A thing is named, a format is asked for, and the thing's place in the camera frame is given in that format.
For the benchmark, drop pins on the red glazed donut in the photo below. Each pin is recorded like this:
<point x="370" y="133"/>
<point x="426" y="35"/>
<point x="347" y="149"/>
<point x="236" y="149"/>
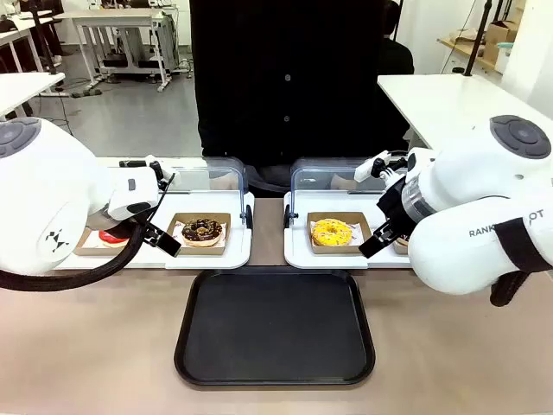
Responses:
<point x="113" y="240"/>

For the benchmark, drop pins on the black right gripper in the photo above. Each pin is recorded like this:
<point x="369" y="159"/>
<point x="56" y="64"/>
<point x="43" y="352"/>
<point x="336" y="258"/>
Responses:
<point x="396" y="207"/>

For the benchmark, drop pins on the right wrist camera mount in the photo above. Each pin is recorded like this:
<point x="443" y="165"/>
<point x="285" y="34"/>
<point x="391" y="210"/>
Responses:
<point x="370" y="166"/>

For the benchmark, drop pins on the black plastic serving tray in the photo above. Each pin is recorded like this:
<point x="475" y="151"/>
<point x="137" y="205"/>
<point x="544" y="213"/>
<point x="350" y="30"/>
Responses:
<point x="274" y="326"/>

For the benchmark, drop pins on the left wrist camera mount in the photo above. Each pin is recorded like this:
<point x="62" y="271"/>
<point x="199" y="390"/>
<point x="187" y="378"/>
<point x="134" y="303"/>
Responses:
<point x="162" y="172"/>

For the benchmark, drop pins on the brown cardboard shipping box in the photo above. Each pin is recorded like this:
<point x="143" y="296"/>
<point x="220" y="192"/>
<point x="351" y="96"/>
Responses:
<point x="499" y="39"/>

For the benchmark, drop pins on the brown cardboard donut box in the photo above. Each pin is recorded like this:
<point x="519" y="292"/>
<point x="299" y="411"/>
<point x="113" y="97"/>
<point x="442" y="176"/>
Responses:
<point x="363" y="225"/>
<point x="88" y="247"/>
<point x="216" y="250"/>

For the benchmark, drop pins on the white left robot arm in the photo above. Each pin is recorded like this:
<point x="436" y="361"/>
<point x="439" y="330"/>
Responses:
<point x="43" y="194"/>

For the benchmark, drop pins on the person in black shirt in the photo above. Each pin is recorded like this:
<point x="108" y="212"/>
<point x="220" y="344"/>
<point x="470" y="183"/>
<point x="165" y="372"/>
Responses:
<point x="281" y="78"/>

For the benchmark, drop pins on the white height-adjustable desk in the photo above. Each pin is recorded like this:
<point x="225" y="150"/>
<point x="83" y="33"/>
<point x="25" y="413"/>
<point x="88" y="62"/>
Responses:
<point x="125" y="26"/>

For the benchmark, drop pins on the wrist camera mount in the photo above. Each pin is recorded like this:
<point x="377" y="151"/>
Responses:
<point x="162" y="172"/>
<point x="370" y="166"/>

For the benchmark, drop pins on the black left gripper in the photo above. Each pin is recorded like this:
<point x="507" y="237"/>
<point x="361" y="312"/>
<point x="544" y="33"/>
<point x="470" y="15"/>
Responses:
<point x="125" y="225"/>

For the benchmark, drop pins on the black camera stand pole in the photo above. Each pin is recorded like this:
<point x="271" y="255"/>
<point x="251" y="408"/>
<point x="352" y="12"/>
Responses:
<point x="43" y="43"/>
<point x="475" y="39"/>

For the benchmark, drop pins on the large white table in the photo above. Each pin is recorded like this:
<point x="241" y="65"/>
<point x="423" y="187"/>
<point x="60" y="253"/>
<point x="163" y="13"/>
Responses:
<point x="440" y="104"/>

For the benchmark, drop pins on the yellow sprinkled donut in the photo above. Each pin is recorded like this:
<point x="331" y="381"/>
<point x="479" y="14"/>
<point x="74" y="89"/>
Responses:
<point x="332" y="232"/>

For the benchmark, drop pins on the white display tray clear lid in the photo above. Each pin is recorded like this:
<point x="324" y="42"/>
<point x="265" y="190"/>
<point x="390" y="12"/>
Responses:
<point x="207" y="203"/>
<point x="328" y="201"/>

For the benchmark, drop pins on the person in dark clothes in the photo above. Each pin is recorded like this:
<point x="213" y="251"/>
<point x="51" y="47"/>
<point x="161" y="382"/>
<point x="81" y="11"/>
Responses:
<point x="395" y="52"/>

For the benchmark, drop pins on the wooden shelf board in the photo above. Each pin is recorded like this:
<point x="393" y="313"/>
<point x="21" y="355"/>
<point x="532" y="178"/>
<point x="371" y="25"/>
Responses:
<point x="464" y="52"/>

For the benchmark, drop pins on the chocolate glazed donut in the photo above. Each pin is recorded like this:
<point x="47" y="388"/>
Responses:
<point x="202" y="232"/>

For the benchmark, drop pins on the small white table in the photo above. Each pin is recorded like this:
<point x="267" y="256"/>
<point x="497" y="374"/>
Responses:
<point x="26" y="88"/>

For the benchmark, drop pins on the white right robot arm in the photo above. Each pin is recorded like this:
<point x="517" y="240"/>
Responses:
<point x="475" y="207"/>

